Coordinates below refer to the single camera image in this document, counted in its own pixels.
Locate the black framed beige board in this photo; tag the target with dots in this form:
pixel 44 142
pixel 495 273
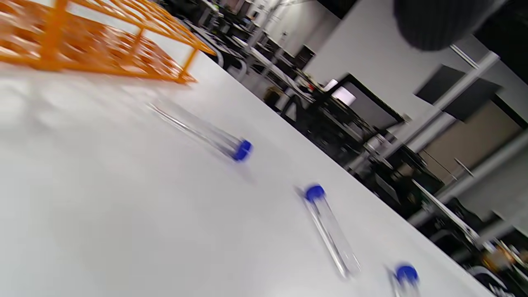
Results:
pixel 470 144

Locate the person's left hand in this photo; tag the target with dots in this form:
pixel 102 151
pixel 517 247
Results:
pixel 437 20

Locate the blue capped clear test tube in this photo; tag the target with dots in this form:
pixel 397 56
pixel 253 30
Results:
pixel 242 149
pixel 314 193
pixel 406 273

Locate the orange test tube rack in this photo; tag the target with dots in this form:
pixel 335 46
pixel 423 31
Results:
pixel 55 37

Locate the black wall panel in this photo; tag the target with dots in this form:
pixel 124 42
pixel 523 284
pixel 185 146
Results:
pixel 437 88

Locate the aluminium frame beam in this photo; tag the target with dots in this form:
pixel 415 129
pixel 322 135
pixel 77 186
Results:
pixel 466 78

